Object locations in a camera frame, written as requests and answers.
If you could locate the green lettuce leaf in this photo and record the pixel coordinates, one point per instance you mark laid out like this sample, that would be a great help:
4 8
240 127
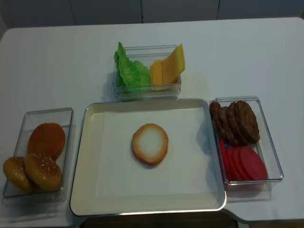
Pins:
123 66
140 74

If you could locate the clear lettuce cheese container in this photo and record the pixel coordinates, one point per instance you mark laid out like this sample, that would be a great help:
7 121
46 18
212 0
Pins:
144 57

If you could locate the stacked yellow cheese slices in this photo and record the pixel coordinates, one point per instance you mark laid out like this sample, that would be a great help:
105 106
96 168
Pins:
157 76

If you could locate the green lettuce leaf in container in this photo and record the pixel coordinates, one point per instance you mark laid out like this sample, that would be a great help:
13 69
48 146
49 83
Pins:
140 74

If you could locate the leaning yellow cheese slice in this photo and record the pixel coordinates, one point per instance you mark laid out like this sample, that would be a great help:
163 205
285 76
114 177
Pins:
173 65

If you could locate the bottom bun half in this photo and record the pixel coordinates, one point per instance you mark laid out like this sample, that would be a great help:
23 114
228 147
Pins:
150 144

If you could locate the white metal tray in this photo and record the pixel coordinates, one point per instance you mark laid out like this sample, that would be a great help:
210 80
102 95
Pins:
85 202

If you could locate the brown patty leftmost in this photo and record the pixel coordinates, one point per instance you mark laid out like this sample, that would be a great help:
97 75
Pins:
214 109

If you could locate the brown patty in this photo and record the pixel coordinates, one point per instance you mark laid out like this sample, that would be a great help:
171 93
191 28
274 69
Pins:
247 122
214 109
230 113
225 124

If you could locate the red tomato slice leftmost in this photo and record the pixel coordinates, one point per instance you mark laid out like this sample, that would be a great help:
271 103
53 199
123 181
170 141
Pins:
225 160

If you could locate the red tomato slice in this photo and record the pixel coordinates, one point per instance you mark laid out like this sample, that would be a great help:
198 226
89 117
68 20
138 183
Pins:
252 164
240 174
229 153
225 160

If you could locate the brown patty rightmost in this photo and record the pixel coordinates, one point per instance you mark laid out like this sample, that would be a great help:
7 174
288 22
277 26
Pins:
247 122

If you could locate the clear patty tomato container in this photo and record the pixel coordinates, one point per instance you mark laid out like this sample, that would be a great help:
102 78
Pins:
264 147

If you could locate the orange bun bottom in container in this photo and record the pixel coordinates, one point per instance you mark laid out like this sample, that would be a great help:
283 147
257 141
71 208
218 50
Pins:
47 138

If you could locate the red tomato slice front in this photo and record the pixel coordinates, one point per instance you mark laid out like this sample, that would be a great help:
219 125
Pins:
252 164

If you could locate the sesame top bun front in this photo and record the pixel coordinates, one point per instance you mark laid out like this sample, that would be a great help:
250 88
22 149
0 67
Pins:
43 171

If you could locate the clear bun container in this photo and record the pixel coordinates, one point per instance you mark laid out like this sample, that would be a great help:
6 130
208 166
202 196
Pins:
31 120

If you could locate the plain top bun left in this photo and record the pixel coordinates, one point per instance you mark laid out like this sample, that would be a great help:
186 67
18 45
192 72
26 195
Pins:
14 170

